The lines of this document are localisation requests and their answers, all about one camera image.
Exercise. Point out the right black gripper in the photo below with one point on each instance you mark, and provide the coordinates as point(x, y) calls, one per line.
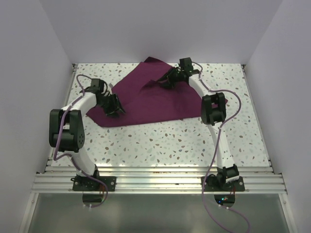
point(168, 75)

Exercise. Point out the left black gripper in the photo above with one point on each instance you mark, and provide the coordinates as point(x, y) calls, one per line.
point(116, 106)

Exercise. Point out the purple cloth mat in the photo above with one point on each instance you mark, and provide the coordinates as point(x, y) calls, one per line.
point(146, 102)

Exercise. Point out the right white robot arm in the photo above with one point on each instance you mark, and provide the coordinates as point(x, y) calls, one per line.
point(213, 114)

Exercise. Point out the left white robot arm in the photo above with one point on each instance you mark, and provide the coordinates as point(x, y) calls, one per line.
point(66, 129)

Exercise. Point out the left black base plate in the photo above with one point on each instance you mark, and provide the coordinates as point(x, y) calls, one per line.
point(86, 184)

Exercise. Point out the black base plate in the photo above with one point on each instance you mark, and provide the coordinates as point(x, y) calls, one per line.
point(212, 185)
point(86, 184)

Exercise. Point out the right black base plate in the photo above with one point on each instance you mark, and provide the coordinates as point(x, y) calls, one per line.
point(212, 185)

